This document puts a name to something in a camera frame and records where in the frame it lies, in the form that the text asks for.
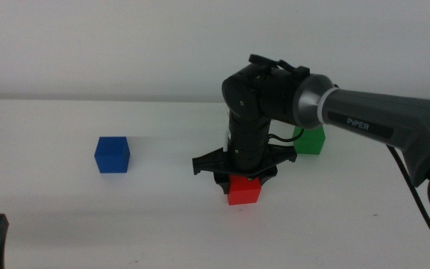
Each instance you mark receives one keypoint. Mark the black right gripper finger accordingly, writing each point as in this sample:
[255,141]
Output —
[223,183]
[268,180]

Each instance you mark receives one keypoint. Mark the red cube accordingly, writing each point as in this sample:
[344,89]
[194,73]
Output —
[243,192]

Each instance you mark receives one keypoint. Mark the green cube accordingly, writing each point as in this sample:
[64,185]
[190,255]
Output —
[312,143]

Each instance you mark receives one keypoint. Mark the blue cube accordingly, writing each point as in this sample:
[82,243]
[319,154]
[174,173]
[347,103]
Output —
[112,155]

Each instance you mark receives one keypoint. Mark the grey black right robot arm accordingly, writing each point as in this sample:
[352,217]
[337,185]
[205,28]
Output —
[368,112]

